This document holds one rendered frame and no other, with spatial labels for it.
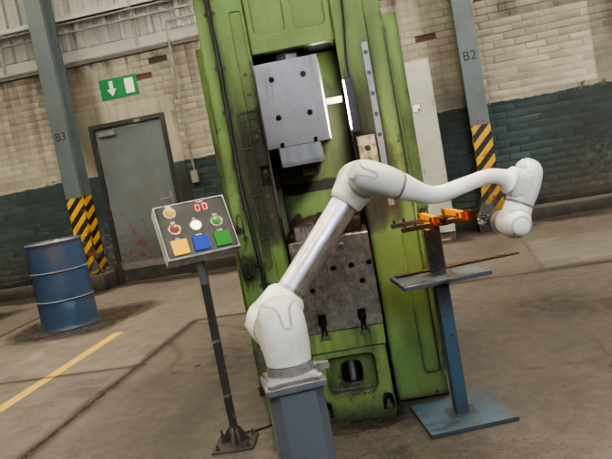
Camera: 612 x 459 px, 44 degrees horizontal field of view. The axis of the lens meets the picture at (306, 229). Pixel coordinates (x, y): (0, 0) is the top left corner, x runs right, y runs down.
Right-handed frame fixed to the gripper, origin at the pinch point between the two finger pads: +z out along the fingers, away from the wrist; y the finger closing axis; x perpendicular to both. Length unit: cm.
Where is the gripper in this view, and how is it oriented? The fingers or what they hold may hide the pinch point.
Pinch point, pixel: (481, 218)
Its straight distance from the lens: 319.4
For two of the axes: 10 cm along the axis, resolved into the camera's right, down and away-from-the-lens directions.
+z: -1.2, -0.8, 9.9
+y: 9.8, -1.9, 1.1
